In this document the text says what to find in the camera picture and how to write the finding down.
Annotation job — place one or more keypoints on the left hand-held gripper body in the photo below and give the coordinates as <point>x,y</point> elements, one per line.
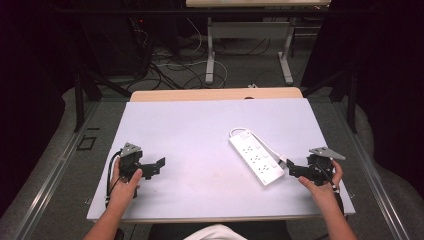
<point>128,160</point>

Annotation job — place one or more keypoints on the white power strip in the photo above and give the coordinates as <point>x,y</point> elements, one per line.
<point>256,158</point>

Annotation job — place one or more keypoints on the person's dark pants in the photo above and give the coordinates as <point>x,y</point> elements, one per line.
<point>266,230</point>

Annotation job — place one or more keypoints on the person's left hand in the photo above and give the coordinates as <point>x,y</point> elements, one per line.
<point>123,190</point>

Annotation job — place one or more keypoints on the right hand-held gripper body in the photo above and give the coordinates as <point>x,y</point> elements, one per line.
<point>320,166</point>

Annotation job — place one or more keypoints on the metal floor rail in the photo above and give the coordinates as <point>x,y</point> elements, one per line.
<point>370,173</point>
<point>50,176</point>

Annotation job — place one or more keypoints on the desk with white metal legs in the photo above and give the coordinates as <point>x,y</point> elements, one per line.
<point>248,30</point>

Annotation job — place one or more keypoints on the white board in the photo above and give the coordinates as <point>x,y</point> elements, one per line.
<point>200,140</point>

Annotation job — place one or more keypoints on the wooden table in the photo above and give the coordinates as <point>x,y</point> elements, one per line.
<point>206,94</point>

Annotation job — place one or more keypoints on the person's white shirt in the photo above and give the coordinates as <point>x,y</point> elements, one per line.
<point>216,233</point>

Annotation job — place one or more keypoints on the dark computer tower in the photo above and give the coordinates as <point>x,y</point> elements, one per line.
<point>113,43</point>

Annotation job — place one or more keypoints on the dark curtain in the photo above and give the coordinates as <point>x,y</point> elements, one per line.
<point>390,80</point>
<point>30,83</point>

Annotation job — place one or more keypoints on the person's right hand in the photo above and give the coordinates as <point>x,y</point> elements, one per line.
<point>321,195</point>

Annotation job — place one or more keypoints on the black metal stand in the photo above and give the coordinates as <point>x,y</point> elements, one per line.
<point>83,96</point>
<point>346,96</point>

